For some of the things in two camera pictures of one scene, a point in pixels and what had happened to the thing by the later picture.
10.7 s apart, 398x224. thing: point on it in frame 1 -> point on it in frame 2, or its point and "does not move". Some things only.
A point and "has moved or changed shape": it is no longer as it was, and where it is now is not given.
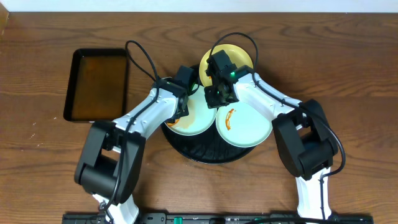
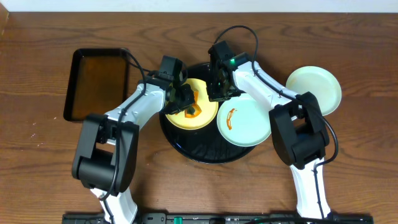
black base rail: [220, 218] does not move
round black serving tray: [209, 147] does not move
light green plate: [242, 124] does not move
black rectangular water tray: [98, 85] does not move
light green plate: [201, 118] -> [319, 81]
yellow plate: [236, 55] has moved or changed shape
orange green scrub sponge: [171, 124] -> [197, 108]
